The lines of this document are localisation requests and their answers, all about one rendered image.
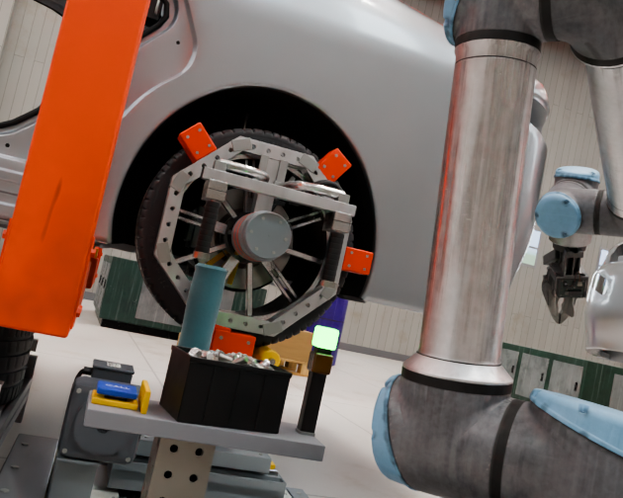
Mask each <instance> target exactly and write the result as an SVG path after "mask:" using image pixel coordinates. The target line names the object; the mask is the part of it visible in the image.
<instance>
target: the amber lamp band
mask: <svg viewBox="0 0 623 498"><path fill-rule="evenodd" d="M332 362H333V356H332V355H328V354H323V353H318V352H316V351H310V356H309V361H308V365H307V369H308V370H309V371H311V372H312V373H316V374H325V375H330V372H331V367H332Z"/></svg>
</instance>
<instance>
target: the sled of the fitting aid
mask: <svg viewBox="0 0 623 498"><path fill-rule="evenodd" d="M148 460H149V456H138V455H136V456H135V458H134V460H133V462H132V463H129V464H125V465H122V464H115V463H108V462H107V487H110V488H118V489H126V490H132V491H140V492H141V490H142V486H143V482H144V478H145V474H146V469H147V465H148ZM275 467H276V465H275V464H274V462H273V461H271V466H270V470H269V473H263V472H255V471H248V470H241V469H234V468H227V467H220V466H213V465H212V467H211V471H210V476H209V480H208V485H207V489H206V494H205V498H284V495H285V491H286V486H287V483H286V482H285V480H284V479H283V478H282V477H281V475H280V474H279V471H278V470H276V469H275Z"/></svg>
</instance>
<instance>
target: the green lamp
mask: <svg viewBox="0 0 623 498"><path fill-rule="evenodd" d="M338 334H339V331H338V330H335V329H332V328H328V327H323V326H315V329H314V334H313V339H312V344H313V345H315V346H317V347H319V348H323V349H328V350H335V348H336V344H337V339H338Z"/></svg>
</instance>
